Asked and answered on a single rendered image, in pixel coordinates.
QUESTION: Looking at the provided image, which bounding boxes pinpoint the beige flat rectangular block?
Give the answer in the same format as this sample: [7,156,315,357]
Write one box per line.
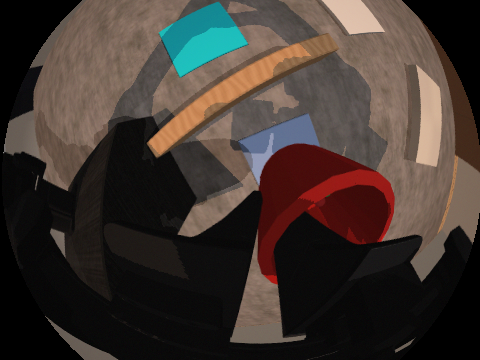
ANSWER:
[408,64,441,167]

